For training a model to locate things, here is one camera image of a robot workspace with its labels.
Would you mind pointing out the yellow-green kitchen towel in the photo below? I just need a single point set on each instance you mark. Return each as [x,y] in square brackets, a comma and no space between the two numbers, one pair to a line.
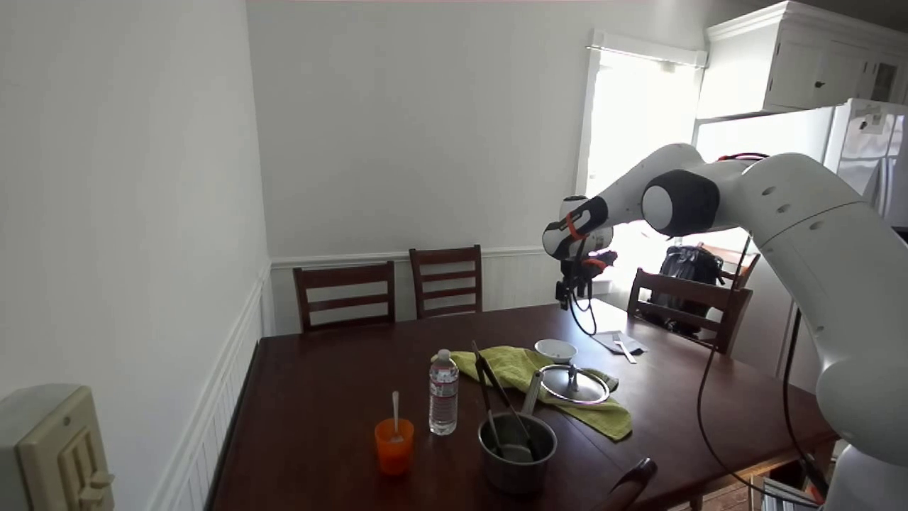
[512,365]

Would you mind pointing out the black bag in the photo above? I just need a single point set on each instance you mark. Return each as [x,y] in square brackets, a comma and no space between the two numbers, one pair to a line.
[690,261]

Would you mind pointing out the white papers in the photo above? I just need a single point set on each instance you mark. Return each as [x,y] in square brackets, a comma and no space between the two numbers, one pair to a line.
[615,341]

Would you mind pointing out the glass pot lid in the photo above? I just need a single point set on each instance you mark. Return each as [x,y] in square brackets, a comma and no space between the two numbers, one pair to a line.
[578,387]

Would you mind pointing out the orange plastic cup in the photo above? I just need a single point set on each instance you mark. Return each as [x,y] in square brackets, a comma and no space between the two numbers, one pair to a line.
[391,454]

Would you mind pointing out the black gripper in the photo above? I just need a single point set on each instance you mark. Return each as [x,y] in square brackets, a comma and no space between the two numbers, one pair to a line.
[583,271]

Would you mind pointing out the black kitchen tongs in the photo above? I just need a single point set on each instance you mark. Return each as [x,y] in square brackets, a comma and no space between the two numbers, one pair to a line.
[490,387]

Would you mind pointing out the bright window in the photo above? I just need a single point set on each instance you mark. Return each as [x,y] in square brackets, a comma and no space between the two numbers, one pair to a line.
[638,122]

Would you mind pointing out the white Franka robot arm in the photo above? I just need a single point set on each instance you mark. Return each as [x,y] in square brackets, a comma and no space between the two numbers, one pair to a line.
[811,237]

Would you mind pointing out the white wall cabinet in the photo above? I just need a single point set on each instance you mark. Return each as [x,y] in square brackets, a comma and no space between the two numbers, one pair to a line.
[804,57]

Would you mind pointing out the stainless steel pot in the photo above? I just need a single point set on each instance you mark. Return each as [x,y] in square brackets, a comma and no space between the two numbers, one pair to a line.
[513,473]

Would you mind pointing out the dark wooden chair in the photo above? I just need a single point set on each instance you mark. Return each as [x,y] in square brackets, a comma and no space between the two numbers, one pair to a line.
[444,257]
[632,484]
[685,288]

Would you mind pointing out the white refrigerator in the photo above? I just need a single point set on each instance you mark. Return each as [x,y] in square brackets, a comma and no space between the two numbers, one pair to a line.
[851,142]

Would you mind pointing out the beige light switch plate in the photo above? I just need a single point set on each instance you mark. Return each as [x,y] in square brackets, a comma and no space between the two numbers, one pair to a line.
[61,454]

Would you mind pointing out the white bowl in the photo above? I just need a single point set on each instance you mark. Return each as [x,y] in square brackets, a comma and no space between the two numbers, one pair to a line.
[553,349]

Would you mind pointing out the white plastic spoon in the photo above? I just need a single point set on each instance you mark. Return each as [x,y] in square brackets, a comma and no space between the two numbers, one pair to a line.
[394,412]

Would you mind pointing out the wooden chair back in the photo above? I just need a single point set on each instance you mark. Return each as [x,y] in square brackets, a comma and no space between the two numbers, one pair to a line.
[343,272]

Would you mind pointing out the clear plastic water bottle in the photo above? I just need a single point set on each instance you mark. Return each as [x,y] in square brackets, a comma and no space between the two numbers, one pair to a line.
[444,399]

